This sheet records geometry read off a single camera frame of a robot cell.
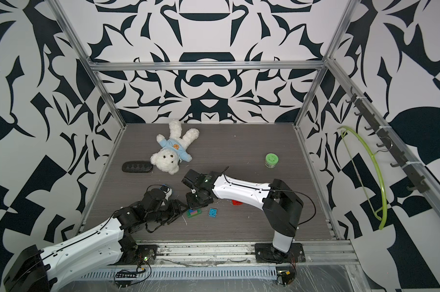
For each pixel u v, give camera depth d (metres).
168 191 0.78
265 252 0.73
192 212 0.80
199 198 0.68
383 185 0.58
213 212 0.85
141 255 0.73
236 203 0.87
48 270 0.42
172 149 0.96
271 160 0.99
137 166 0.96
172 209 0.70
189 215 0.81
